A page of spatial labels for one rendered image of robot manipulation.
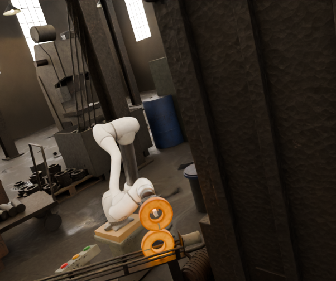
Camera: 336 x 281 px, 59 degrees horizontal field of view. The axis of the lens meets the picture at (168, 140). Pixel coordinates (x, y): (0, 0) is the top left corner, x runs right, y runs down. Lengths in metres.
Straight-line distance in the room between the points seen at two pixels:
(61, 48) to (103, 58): 2.40
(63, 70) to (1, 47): 7.42
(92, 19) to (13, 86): 9.49
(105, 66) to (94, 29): 0.50
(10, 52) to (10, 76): 0.94
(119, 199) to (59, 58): 5.25
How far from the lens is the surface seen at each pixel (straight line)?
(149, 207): 1.36
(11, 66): 13.82
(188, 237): 1.48
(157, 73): 5.25
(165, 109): 5.07
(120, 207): 1.66
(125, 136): 2.06
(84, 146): 4.47
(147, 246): 1.45
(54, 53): 6.74
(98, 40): 4.46
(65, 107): 7.07
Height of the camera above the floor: 1.52
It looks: 16 degrees down
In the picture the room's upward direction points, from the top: 16 degrees counter-clockwise
